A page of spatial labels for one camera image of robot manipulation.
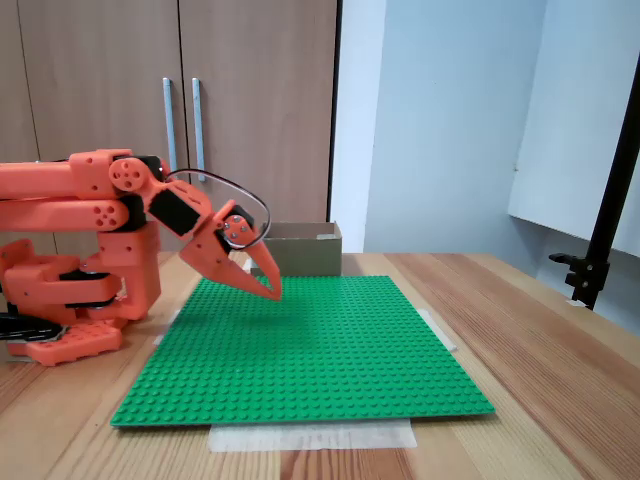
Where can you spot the white panel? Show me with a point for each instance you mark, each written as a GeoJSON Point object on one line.
{"type": "Point", "coordinates": [575, 150]}

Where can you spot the masking tape strip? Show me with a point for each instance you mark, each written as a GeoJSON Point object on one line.
{"type": "Point", "coordinates": [440, 332]}
{"type": "Point", "coordinates": [167, 327]}
{"type": "Point", "coordinates": [310, 437]}
{"type": "Point", "coordinates": [246, 265]}

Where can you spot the black camera stand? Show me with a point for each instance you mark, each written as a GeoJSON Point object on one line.
{"type": "Point", "coordinates": [607, 210]}

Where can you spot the cardboard box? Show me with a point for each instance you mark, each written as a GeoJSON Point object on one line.
{"type": "Point", "coordinates": [310, 255]}

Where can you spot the green lego baseplate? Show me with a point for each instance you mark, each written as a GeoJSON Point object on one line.
{"type": "Point", "coordinates": [275, 360]}

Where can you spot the wooden cabinet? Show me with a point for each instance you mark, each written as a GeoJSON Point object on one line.
{"type": "Point", "coordinates": [100, 75]}

